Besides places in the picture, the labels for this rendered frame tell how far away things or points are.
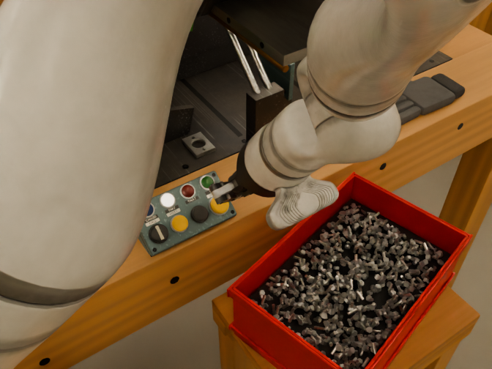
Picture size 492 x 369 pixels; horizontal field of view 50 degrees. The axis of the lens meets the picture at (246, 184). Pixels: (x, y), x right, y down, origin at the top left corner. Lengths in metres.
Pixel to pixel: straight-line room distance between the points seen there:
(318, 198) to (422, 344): 0.36
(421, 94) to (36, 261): 0.99
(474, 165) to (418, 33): 1.34
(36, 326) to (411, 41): 0.17
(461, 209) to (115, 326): 1.07
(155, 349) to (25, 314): 1.56
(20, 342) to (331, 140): 0.29
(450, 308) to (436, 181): 1.45
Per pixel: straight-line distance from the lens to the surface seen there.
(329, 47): 0.29
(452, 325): 0.91
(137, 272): 0.80
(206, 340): 1.76
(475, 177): 1.53
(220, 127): 1.02
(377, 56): 0.24
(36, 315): 0.21
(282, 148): 0.52
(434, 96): 1.12
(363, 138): 0.43
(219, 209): 0.82
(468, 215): 1.61
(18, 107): 0.17
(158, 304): 0.89
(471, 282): 2.03
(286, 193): 0.58
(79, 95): 0.17
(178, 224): 0.80
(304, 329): 0.76
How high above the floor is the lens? 1.53
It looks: 44 degrees down
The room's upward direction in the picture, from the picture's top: straight up
